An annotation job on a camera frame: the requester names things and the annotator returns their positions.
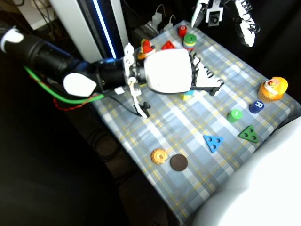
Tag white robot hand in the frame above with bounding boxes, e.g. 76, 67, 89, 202
190, 0, 261, 48
143, 48, 224, 97

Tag red triangle block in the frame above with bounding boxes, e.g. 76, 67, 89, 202
161, 40, 177, 51

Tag yellow cube block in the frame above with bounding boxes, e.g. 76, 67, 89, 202
180, 93, 196, 102

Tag toy cupcake with strawberry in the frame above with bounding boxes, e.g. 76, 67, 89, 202
137, 39, 156, 60

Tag white power adapter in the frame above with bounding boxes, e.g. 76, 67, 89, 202
163, 15, 177, 31
152, 4, 165, 25

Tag white power strip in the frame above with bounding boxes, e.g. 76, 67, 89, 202
147, 20, 165, 34

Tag blue plaid table cloth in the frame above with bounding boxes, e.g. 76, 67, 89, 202
93, 20, 295, 226

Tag toy cupcake with yellow topping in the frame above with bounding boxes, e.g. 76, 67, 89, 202
258, 76, 289, 103

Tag blue cylinder block letter R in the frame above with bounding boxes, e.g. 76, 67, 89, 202
249, 100, 265, 114

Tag green cylinder block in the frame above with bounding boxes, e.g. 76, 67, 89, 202
227, 109, 243, 123

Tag blue triangle block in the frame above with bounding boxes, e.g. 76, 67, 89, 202
203, 135, 224, 153

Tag yellow toy biscuit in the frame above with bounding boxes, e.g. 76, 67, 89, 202
150, 148, 169, 165

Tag brown chocolate toy cookie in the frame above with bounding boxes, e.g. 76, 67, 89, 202
170, 153, 189, 172

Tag white column with blue light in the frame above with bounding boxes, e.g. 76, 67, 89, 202
48, 0, 132, 64

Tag green triangle block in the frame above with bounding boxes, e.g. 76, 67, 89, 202
238, 125, 260, 144

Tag white robot body shell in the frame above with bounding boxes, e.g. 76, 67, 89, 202
191, 115, 301, 226

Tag white background box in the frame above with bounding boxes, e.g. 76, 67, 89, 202
17, 0, 54, 31

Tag coloured stacking ring toy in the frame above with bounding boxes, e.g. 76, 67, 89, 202
182, 33, 197, 51

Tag black coiled cable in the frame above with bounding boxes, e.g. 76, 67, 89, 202
86, 128, 119, 163

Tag green cable of arm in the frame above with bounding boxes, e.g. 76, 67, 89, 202
23, 65, 105, 105

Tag red twisted cable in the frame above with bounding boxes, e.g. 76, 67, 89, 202
53, 93, 102, 112

